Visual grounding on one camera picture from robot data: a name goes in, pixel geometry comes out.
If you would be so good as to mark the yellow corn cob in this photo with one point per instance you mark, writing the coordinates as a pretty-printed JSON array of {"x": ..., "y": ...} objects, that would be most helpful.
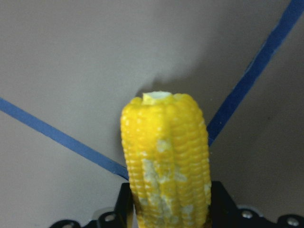
[{"x": 165, "y": 145}]

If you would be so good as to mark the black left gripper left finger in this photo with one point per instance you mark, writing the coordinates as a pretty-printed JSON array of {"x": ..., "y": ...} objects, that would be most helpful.
[{"x": 124, "y": 207}]

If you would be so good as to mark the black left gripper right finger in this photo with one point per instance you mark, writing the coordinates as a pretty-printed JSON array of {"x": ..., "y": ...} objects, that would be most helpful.
[{"x": 223, "y": 210}]

